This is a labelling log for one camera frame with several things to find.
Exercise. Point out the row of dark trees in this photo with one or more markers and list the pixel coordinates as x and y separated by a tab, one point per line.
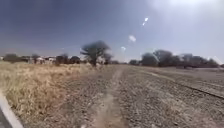
163	58

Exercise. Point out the dark bushes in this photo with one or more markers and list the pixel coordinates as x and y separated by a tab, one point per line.
68	60

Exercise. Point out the pale low building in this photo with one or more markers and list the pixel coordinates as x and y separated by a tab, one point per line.
45	60

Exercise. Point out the dark low tree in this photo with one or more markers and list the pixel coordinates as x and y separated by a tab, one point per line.
11	58

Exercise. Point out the dry yellow grass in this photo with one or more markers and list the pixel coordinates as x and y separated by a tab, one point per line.
33	83

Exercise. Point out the grey-brown gravel ground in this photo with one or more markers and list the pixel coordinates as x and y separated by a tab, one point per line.
140	100

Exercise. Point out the flat-topped dark tree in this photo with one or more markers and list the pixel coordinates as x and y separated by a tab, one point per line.
95	50

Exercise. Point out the railway track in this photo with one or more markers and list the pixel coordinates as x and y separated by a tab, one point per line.
200	90

